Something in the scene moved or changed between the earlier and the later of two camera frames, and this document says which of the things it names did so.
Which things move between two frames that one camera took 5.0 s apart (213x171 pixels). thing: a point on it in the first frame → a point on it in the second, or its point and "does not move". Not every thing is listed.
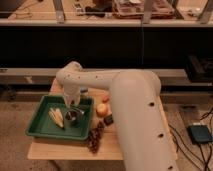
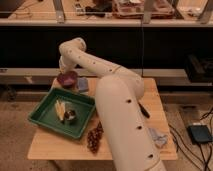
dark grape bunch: x=95 y=136 does not move
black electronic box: x=200 y=134 does not move
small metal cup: x=71 y=115 does not move
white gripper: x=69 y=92 → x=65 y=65
